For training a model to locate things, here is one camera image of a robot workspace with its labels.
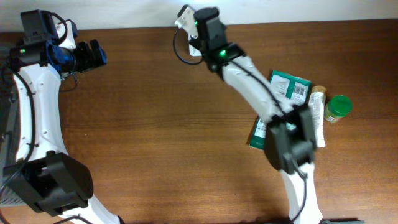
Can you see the grey plastic mesh basket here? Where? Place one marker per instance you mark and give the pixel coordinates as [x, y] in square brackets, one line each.
[10, 127]

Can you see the white tube with gold cap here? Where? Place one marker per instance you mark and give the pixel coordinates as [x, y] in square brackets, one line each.
[317, 105]

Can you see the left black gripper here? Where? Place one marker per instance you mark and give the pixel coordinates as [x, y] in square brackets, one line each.
[87, 61]

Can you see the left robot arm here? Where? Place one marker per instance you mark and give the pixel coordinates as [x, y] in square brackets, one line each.
[36, 169]

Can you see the green 3M package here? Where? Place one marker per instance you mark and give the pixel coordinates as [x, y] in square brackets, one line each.
[292, 87]

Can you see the green lidded jar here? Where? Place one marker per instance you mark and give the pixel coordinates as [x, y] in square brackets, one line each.
[337, 108]

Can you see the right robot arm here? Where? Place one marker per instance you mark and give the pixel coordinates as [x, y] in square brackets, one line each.
[290, 142]

